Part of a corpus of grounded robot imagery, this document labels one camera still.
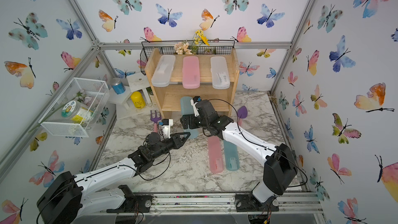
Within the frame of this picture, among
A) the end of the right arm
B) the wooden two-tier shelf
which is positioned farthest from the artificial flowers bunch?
the end of the right arm

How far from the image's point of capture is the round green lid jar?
2.09ft

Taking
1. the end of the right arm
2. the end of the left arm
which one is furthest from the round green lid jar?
the end of the right arm
